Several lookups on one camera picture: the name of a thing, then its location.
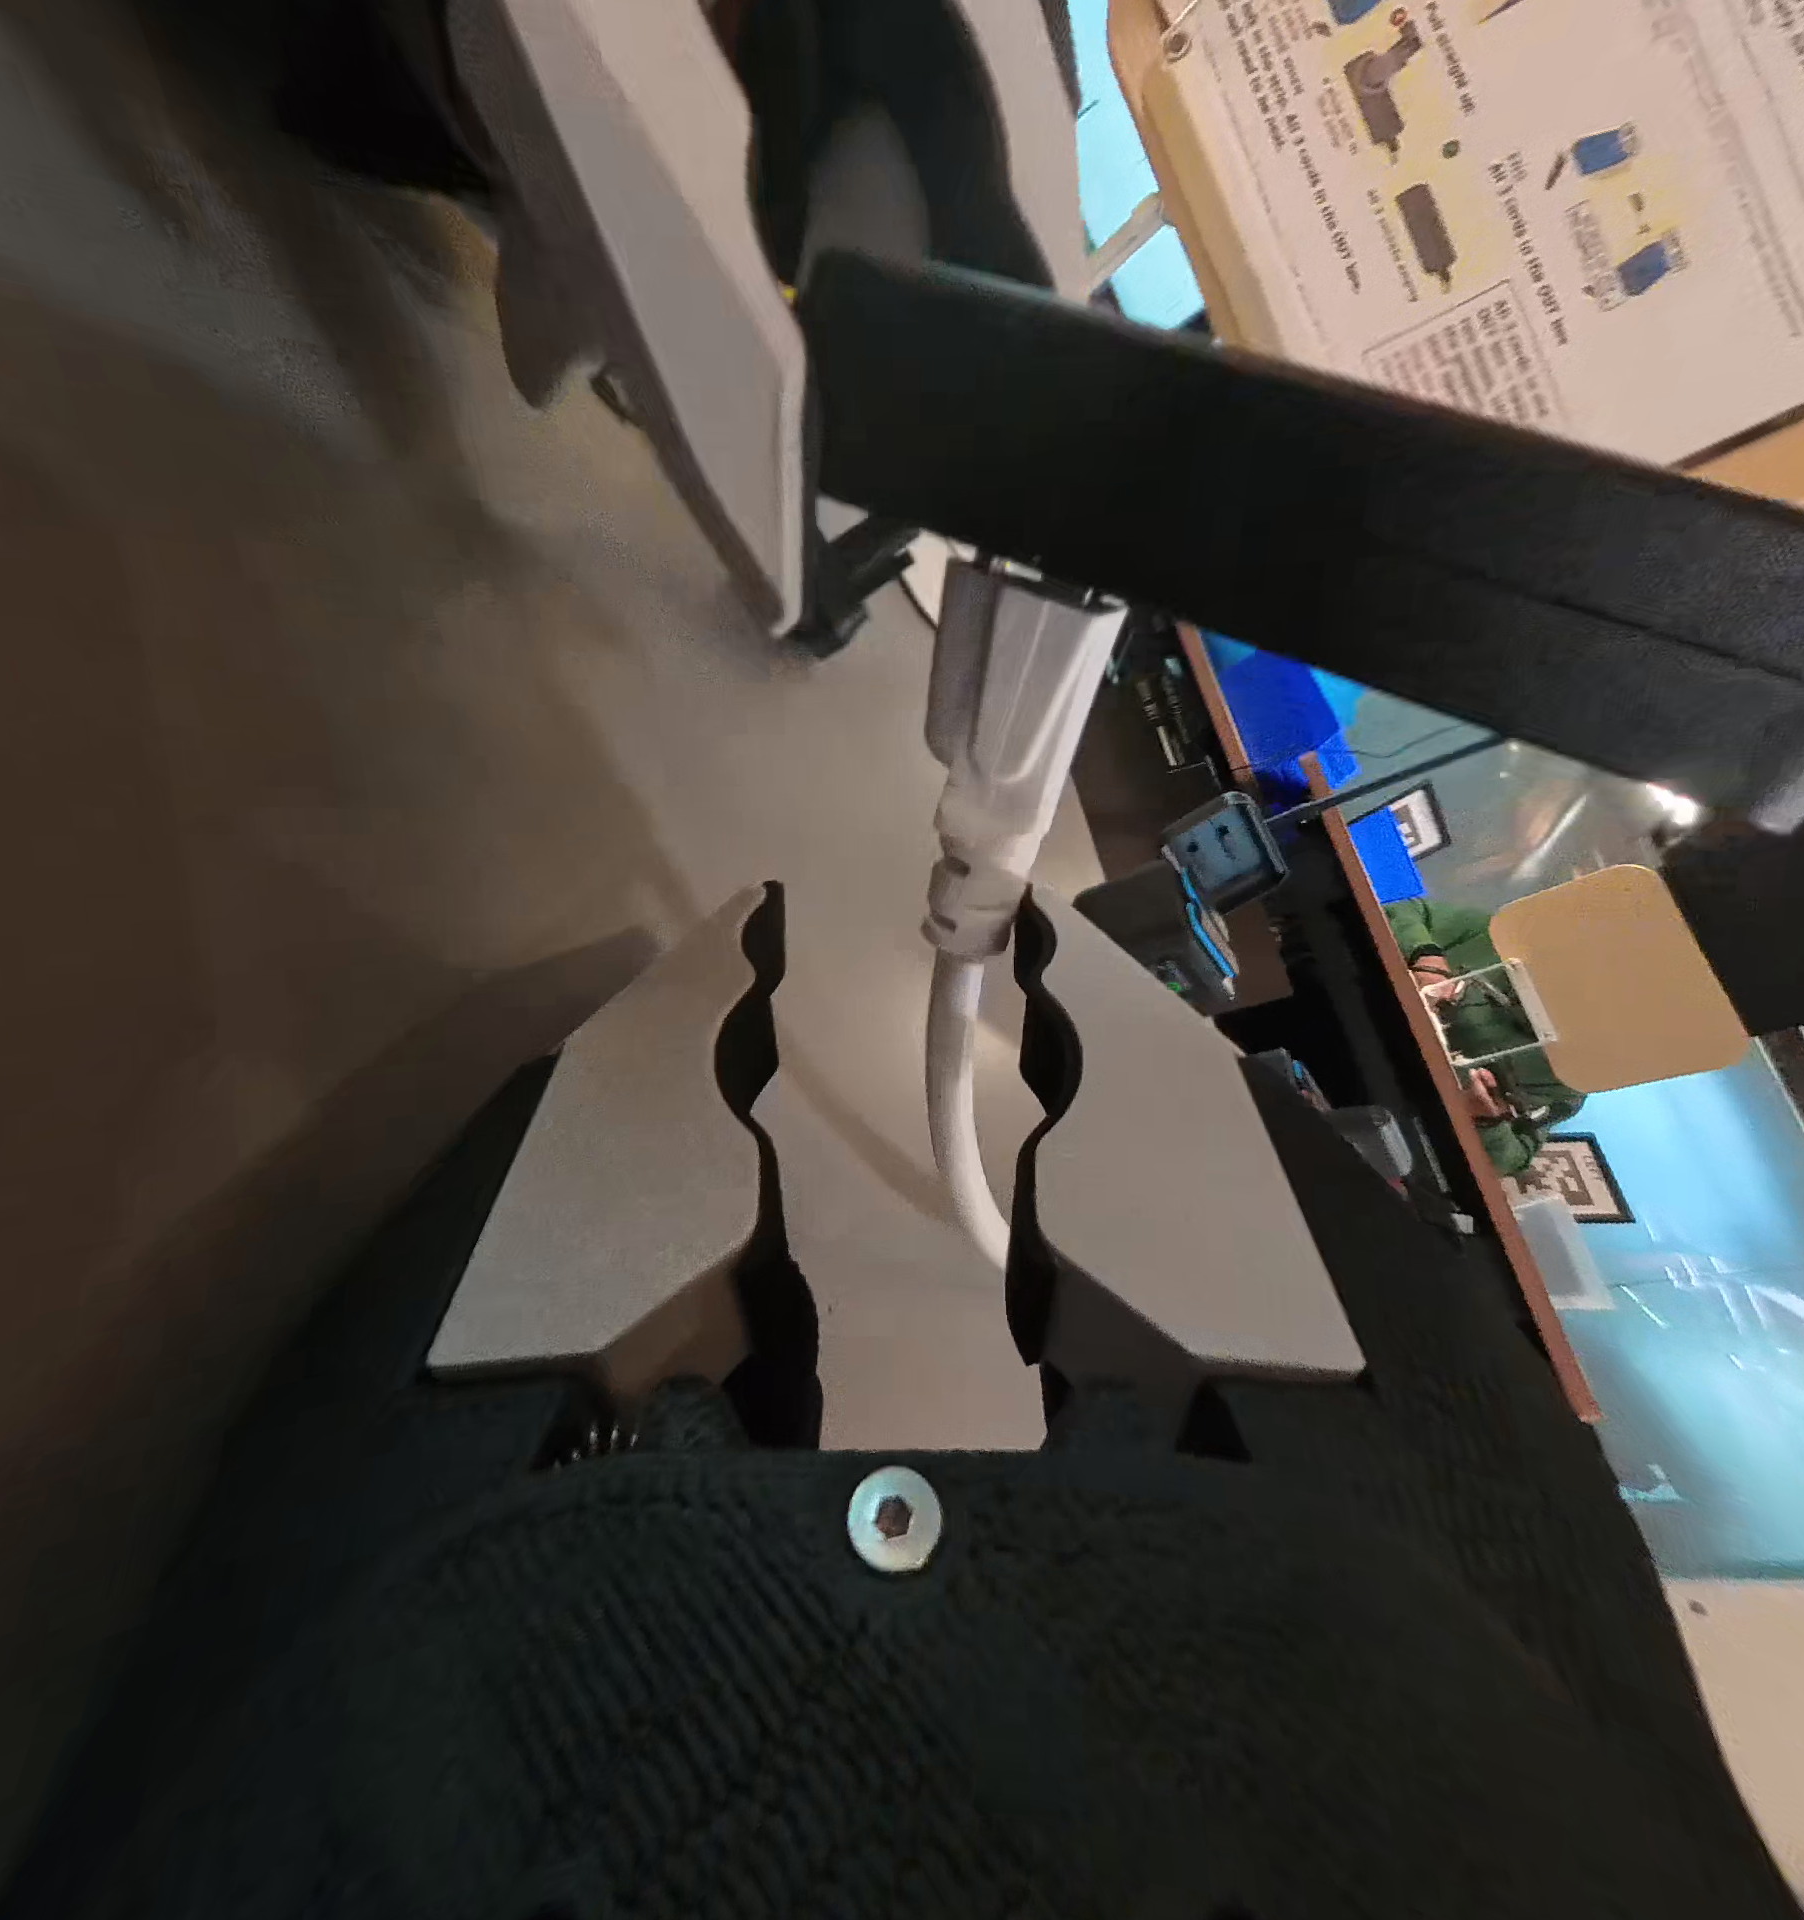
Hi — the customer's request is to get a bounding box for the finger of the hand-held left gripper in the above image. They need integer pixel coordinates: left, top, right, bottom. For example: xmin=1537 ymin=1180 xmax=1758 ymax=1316
xmin=734 ymin=0 xmax=1095 ymax=301
xmin=451 ymin=0 xmax=817 ymax=650

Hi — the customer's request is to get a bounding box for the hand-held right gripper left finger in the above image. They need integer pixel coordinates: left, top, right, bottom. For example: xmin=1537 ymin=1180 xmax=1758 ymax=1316
xmin=424 ymin=881 xmax=824 ymax=1455

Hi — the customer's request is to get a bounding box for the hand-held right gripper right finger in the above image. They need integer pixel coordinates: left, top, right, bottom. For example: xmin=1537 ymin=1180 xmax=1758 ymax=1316
xmin=1004 ymin=886 xmax=1365 ymax=1455

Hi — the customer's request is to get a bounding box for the black power strip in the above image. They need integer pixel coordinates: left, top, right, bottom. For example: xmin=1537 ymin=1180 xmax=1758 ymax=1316
xmin=801 ymin=243 xmax=1804 ymax=835

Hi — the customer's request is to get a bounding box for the white power plug with cord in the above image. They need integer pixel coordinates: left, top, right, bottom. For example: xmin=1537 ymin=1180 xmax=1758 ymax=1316
xmin=920 ymin=560 xmax=1128 ymax=1270

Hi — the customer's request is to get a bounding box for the white board stand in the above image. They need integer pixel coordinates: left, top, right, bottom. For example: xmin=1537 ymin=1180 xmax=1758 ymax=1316
xmin=1082 ymin=191 xmax=1187 ymax=295

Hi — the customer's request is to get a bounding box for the dark grey device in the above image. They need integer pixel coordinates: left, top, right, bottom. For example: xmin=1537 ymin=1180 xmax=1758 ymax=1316
xmin=1321 ymin=1101 xmax=1421 ymax=1187

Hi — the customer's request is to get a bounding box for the black device with green light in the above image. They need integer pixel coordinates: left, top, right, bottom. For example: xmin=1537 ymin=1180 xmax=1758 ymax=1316
xmin=1075 ymin=878 xmax=1236 ymax=1015

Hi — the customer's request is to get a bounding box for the black device with blue trim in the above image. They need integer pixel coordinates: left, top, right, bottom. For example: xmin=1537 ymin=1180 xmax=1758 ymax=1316
xmin=1160 ymin=797 xmax=1291 ymax=908

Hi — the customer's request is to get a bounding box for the tan rounded board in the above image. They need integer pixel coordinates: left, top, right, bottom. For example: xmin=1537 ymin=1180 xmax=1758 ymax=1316
xmin=1485 ymin=862 xmax=1755 ymax=1098

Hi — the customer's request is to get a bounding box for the blue plastic bin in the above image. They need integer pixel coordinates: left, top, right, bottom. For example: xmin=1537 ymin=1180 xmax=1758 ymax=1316
xmin=1199 ymin=630 xmax=1362 ymax=799

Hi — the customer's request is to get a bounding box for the instruction sheet on wooden board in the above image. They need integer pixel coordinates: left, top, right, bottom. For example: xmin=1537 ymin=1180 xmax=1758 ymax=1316
xmin=1103 ymin=0 xmax=1804 ymax=506

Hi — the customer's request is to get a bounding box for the black rectangular panel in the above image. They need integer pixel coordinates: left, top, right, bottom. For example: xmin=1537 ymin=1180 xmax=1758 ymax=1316
xmin=1664 ymin=816 xmax=1804 ymax=1041

